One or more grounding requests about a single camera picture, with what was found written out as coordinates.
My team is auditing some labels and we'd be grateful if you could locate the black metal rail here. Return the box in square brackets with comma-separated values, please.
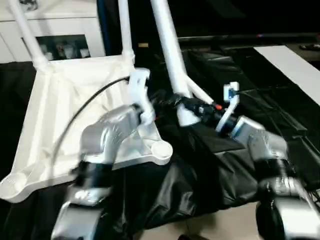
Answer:
[176, 32, 320, 46]

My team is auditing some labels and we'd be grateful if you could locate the black work mat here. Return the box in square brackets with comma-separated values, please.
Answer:
[0, 47, 320, 232]

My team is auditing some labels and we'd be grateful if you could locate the white glass-door cabinet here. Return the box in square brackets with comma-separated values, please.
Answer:
[0, 0, 106, 63]

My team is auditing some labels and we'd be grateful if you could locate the white plastic table leg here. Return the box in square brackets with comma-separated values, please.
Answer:
[149, 0, 201, 127]
[9, 0, 53, 74]
[188, 82, 215, 105]
[117, 0, 136, 69]

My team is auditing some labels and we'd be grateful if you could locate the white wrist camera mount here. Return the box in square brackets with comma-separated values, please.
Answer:
[215, 81, 241, 134]
[126, 67, 156, 126]

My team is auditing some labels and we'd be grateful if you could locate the blue vertical panel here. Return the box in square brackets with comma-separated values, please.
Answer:
[96, 0, 111, 56]

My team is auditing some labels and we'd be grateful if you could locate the white flat board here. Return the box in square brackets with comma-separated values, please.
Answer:
[253, 44, 320, 107]

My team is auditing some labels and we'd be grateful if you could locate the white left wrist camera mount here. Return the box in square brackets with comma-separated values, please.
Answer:
[126, 67, 156, 126]

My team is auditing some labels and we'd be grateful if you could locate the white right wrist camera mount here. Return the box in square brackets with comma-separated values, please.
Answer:
[215, 81, 241, 134]

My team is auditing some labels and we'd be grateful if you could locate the black left wrist camera cable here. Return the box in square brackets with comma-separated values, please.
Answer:
[51, 76, 131, 176]

